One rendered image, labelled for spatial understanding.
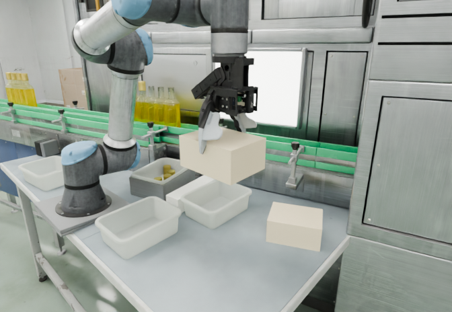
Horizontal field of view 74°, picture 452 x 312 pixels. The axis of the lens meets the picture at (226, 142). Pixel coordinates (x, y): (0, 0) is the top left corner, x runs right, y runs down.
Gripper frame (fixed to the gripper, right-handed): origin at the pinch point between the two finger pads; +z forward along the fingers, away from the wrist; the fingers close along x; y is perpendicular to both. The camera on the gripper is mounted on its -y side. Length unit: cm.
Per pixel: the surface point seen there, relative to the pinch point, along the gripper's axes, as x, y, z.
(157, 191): 11, -44, 32
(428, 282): 45, 41, 44
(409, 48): 41, 26, -21
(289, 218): 24.2, 5.6, 28.3
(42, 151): -2, -129, 33
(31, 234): -15, -131, 79
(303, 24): 68, -19, -30
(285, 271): 11.8, 12.5, 35.8
